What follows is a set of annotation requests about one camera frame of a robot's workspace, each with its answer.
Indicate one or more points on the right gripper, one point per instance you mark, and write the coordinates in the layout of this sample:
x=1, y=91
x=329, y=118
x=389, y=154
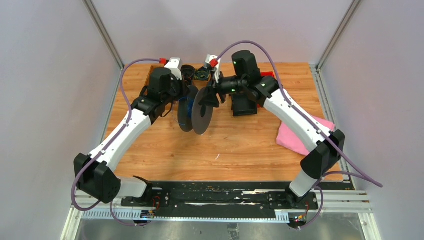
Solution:
x=209, y=99

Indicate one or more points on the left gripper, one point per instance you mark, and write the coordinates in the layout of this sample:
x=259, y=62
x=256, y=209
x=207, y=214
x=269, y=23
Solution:
x=185, y=89

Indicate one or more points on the grey filament spool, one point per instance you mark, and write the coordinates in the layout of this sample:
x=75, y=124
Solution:
x=191, y=116

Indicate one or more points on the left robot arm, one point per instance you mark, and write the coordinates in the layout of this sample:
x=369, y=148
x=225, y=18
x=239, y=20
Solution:
x=94, y=172

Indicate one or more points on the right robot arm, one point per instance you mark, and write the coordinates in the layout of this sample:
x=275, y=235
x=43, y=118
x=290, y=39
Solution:
x=324, y=145

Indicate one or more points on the rolled dark tie top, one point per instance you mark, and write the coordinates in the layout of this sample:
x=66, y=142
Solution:
x=188, y=72

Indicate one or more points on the rolled green tie top right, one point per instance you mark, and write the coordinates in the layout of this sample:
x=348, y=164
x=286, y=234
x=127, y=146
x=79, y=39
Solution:
x=202, y=74

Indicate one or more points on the black plastic bin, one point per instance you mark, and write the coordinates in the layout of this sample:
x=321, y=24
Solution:
x=242, y=106

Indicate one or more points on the red plastic bin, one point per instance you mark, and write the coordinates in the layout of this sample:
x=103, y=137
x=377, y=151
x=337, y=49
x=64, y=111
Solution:
x=267, y=75

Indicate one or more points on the pink cloth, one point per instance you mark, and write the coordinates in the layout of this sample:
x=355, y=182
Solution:
x=289, y=140

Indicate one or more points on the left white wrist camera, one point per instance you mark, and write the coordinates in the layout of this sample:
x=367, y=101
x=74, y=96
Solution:
x=174, y=66

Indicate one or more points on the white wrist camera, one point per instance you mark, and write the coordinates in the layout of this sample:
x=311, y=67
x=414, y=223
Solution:
x=174, y=66
x=212, y=63

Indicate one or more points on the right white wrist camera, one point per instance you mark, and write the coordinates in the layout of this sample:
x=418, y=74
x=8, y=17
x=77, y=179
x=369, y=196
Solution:
x=212, y=63

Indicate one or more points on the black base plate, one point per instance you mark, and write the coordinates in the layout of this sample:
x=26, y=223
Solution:
x=222, y=200

